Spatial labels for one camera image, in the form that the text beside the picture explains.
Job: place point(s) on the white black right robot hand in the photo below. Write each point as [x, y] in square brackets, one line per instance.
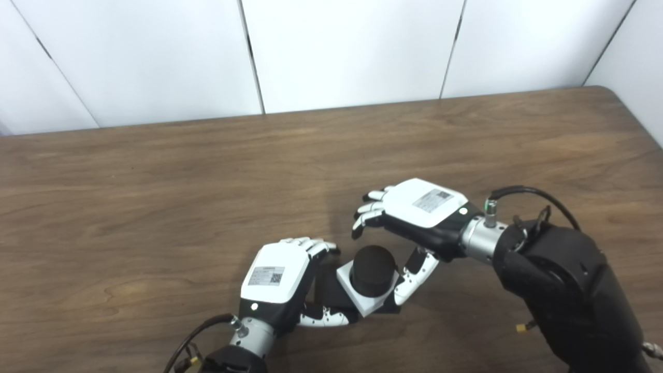
[424, 207]

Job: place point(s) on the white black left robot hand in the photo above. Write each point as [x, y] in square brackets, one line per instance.
[274, 272]

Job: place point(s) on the black peg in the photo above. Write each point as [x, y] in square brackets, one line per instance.
[372, 269]

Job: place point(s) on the white square piece with hole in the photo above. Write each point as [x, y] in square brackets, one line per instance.
[365, 304]

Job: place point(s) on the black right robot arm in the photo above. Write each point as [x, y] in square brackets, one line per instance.
[564, 280]

